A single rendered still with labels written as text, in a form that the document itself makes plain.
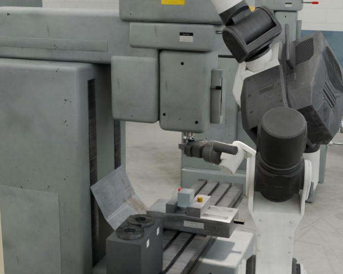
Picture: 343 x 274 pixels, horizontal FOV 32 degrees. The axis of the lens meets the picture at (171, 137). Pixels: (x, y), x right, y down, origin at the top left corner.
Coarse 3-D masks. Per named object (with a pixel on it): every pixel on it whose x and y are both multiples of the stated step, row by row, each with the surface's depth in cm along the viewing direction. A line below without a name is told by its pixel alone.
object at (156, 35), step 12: (132, 24) 224; (144, 24) 223; (156, 24) 221; (168, 24) 220; (180, 24) 219; (192, 24) 217; (204, 24) 216; (216, 24) 218; (132, 36) 226; (144, 36) 224; (156, 36) 222; (168, 36) 221; (180, 36) 219; (192, 36) 218; (204, 36) 216; (216, 36) 218; (156, 48) 224; (168, 48) 222; (180, 48) 221; (192, 48) 219; (204, 48) 218; (216, 48) 220
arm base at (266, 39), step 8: (264, 8) 180; (272, 16) 179; (280, 24) 179; (224, 32) 180; (232, 32) 177; (272, 32) 179; (280, 32) 179; (224, 40) 184; (232, 40) 179; (240, 40) 176; (256, 40) 177; (264, 40) 178; (272, 40) 182; (232, 48) 182; (240, 48) 178; (248, 48) 176; (256, 48) 177; (240, 56) 181; (248, 56) 179
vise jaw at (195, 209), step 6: (204, 198) 245; (210, 198) 248; (192, 204) 239; (198, 204) 239; (204, 204) 240; (210, 204) 249; (186, 210) 237; (192, 210) 236; (198, 210) 235; (204, 210) 241; (198, 216) 236
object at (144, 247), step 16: (128, 224) 199; (144, 224) 197; (160, 224) 202; (112, 240) 188; (128, 240) 187; (144, 240) 188; (160, 240) 204; (112, 256) 189; (128, 256) 187; (144, 256) 189; (160, 256) 205; (112, 272) 190; (128, 272) 188; (144, 272) 190
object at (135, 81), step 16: (112, 64) 231; (128, 64) 229; (144, 64) 227; (112, 80) 233; (128, 80) 230; (144, 80) 228; (112, 96) 235; (128, 96) 232; (144, 96) 230; (112, 112) 236; (128, 112) 234; (144, 112) 231
